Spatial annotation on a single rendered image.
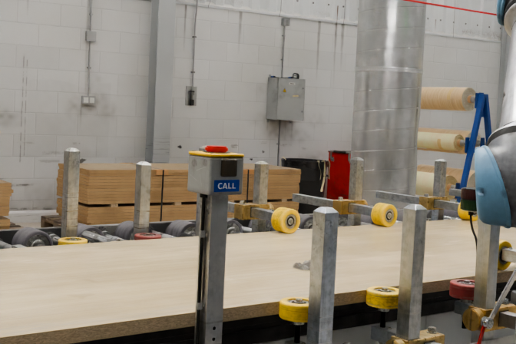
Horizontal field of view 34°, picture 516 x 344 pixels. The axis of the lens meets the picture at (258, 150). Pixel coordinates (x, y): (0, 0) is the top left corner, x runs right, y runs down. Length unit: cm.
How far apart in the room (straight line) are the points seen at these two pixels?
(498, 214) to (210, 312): 52
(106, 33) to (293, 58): 249
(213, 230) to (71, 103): 768
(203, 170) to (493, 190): 48
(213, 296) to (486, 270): 75
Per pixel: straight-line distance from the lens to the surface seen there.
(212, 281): 147
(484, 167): 126
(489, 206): 126
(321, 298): 163
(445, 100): 926
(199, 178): 144
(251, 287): 191
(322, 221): 161
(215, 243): 146
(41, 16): 901
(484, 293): 201
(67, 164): 252
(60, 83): 905
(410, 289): 181
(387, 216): 302
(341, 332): 200
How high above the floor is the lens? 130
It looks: 3 degrees down
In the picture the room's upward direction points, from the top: 3 degrees clockwise
